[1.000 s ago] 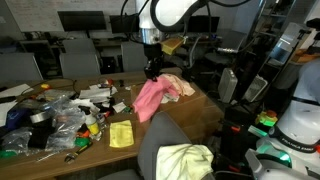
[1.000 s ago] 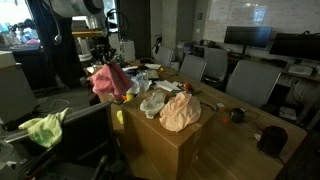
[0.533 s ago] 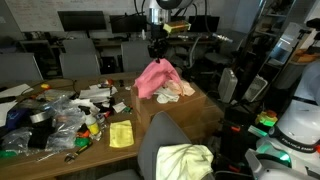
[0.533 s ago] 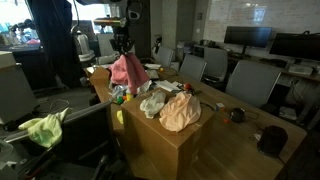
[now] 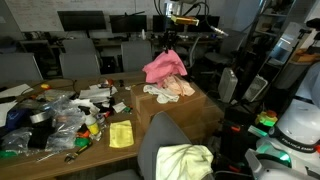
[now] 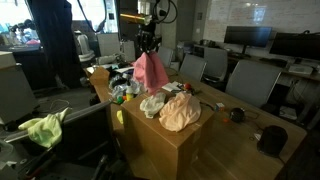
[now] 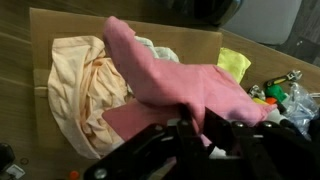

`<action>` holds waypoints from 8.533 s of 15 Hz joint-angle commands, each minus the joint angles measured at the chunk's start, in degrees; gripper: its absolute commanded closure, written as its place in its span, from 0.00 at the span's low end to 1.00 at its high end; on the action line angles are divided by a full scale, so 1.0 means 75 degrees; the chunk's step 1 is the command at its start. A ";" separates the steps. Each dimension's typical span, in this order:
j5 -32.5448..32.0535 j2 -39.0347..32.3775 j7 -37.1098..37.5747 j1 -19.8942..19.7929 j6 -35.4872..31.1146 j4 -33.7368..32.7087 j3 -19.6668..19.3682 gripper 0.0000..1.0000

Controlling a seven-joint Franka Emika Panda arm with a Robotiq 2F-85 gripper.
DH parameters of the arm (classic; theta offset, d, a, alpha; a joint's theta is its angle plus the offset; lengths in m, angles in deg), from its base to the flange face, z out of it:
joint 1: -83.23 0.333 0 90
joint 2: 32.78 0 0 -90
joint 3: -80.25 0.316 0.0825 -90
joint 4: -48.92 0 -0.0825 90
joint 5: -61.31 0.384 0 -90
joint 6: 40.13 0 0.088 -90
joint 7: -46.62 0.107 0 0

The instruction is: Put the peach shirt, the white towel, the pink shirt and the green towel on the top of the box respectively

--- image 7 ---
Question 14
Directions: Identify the green plastic toy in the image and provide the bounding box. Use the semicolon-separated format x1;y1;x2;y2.
264;84;289;104

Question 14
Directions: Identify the pink shirt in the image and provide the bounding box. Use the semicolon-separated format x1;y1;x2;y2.
101;15;278;148

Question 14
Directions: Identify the adjustable wrench with yellow handle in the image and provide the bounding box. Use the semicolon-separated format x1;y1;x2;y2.
264;69;304;89

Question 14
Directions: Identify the peach shirt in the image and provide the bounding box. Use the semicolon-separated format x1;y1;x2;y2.
47;35;135;160

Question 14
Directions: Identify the large brown cardboard box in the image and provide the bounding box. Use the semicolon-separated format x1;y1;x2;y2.
28;6;224;162

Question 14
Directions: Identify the clear plastic bag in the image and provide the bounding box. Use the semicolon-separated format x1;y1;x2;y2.
282;82;320;135

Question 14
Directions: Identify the white knit towel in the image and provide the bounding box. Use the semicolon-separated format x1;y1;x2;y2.
133;35;181;64

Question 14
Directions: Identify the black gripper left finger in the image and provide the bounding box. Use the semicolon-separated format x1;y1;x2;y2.
178;104;210;162

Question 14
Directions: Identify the small orange cap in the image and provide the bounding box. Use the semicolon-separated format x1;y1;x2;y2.
68;170;81;180

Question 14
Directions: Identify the small orange object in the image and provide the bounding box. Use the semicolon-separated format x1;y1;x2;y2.
265;96;279;106

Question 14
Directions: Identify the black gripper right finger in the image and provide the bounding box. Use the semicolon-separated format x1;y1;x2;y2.
202;107;258;162

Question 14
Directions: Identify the yellow cleaning cloth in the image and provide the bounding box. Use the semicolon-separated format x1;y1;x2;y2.
216;46;252;85

